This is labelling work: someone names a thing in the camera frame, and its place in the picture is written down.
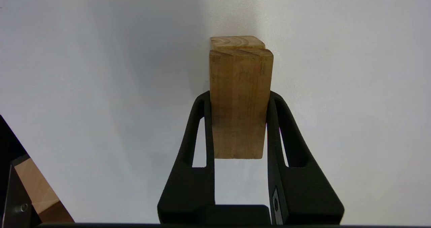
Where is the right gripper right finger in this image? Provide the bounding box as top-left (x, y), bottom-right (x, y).
top-left (266, 91), bottom-right (345, 225)

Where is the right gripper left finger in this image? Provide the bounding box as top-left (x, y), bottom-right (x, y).
top-left (157, 91), bottom-right (216, 225)

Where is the rectangular wooden building block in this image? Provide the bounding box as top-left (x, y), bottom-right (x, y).
top-left (209, 48), bottom-right (274, 160)

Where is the arched wooden building block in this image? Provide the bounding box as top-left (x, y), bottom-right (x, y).
top-left (210, 36), bottom-right (266, 51)

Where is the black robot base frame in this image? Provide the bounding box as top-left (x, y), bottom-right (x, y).
top-left (0, 115), bottom-right (42, 228)

